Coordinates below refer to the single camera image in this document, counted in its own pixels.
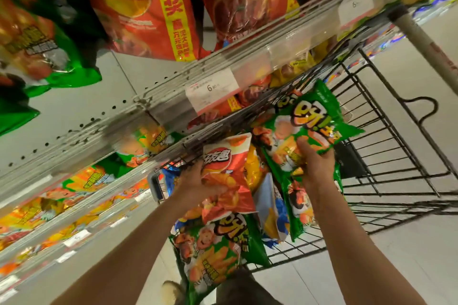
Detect person's right hand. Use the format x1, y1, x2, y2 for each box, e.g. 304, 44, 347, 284
296, 137, 337, 191

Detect person's left hand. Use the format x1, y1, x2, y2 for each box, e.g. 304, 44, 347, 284
171, 158, 229, 217

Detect red snack packet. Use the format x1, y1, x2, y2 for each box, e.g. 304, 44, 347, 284
201, 133, 257, 225

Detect green snack packet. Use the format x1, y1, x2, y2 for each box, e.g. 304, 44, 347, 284
281, 163, 345, 243
251, 79, 365, 175
169, 212, 271, 305

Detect person's left forearm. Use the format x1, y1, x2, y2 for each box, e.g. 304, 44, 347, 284
50, 201, 197, 305

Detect person's right forearm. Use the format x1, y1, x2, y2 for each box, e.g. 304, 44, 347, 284
306, 183, 428, 305

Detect yellow snack packet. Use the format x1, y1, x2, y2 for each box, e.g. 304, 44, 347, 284
245, 144, 270, 191

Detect small blue snack packet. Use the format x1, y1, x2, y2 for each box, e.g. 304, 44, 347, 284
161, 165, 182, 195

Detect black plastic cart flap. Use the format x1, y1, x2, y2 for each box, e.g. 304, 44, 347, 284
334, 140, 370, 181

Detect person's dark trousers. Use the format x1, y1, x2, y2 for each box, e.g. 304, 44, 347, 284
215, 268, 284, 305

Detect white price tag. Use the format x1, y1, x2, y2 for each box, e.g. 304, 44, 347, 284
0, 275, 19, 292
55, 250, 78, 263
337, 0, 375, 26
185, 68, 239, 114
62, 229, 92, 247

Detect white metal store shelf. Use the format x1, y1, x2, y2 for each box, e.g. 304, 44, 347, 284
0, 144, 215, 255
0, 194, 172, 305
0, 0, 458, 209

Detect person's beige shoe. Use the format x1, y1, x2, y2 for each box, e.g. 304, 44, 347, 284
161, 280, 186, 305

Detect row of green orange packets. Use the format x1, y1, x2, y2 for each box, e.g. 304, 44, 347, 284
0, 125, 181, 244

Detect distant colourful goods display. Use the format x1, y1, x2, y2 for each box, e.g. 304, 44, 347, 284
333, 0, 458, 78

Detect large green snack bag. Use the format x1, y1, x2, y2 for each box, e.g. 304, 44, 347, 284
0, 92, 41, 136
0, 0, 104, 98

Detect black wire shopping cart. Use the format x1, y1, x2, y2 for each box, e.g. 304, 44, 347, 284
147, 4, 458, 274

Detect grey cart handle bar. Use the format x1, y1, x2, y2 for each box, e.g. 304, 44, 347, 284
388, 4, 458, 97

